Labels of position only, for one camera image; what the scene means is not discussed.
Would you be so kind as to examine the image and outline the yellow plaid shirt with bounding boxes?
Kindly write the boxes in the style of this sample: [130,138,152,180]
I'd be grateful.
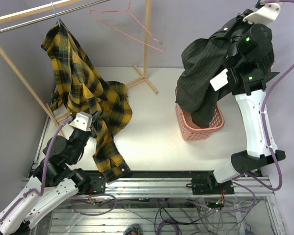
[41,21,133,183]

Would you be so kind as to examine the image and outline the dark pinstriped shirt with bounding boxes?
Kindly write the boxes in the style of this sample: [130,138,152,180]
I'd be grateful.
[175,31,280,129]

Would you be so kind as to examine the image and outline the blue wire hanger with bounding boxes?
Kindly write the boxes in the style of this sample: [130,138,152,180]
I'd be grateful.
[50,1,61,28]

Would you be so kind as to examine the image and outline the pink wire hanger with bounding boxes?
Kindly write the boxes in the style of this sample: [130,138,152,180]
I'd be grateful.
[90,0,167,53]

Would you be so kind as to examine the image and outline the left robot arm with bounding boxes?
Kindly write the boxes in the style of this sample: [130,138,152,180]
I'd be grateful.
[0,111,99,235]

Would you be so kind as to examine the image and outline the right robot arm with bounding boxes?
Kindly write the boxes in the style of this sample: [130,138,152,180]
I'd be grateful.
[206,8,286,194]

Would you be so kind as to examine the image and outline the pink plastic laundry basket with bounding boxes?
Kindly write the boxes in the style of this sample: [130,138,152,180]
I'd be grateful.
[175,88,225,141]

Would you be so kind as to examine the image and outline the metal hanging rod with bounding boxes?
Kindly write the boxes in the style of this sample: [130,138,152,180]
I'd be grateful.
[0,0,107,34]

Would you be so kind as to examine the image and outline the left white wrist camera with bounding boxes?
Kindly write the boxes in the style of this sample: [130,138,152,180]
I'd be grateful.
[69,112,93,132]

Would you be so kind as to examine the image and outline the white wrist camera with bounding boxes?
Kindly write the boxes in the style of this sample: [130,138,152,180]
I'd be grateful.
[69,112,93,132]
[243,1,284,25]

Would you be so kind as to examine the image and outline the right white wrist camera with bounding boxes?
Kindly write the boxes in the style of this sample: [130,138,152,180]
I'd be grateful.
[243,1,284,25]

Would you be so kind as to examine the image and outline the wooden clothes rack frame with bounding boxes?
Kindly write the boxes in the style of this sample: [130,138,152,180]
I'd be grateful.
[0,0,160,137]

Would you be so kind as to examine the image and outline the aluminium rail base frame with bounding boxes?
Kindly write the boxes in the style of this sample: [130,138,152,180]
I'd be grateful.
[17,171,282,235]

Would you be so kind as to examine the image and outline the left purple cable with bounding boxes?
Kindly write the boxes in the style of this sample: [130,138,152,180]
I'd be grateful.
[0,115,74,228]

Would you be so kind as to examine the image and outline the loose cables under table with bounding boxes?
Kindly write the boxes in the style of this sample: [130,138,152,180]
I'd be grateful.
[71,189,258,235]

